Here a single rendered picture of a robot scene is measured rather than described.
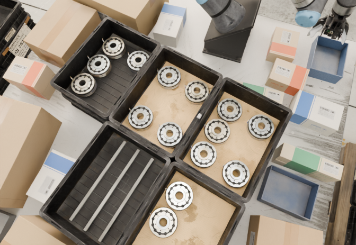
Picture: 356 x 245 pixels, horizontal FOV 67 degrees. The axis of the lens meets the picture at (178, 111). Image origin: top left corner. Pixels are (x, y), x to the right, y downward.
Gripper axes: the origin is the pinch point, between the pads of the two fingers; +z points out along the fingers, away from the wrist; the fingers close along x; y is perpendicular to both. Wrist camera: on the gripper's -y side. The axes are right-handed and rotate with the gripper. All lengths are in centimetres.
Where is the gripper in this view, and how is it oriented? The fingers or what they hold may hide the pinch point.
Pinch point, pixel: (325, 38)
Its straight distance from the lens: 142.1
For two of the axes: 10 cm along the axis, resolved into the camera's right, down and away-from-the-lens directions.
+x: 9.2, 3.0, -2.7
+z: 1.4, 3.9, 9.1
